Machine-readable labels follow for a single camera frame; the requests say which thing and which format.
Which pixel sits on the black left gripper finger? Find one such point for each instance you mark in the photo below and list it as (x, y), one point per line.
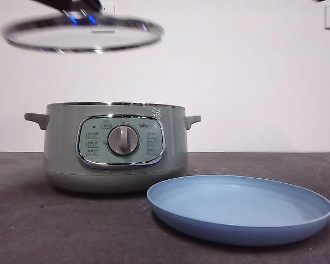
(53, 3)
(85, 6)

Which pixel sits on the glass lid with green knob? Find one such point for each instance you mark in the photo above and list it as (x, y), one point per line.
(71, 38)

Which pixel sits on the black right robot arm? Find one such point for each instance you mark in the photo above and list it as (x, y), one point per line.
(319, 0)

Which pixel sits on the pale green electric steamer pot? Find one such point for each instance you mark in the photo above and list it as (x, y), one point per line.
(63, 143)

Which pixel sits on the blue round plate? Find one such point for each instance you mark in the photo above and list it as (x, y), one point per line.
(236, 220)

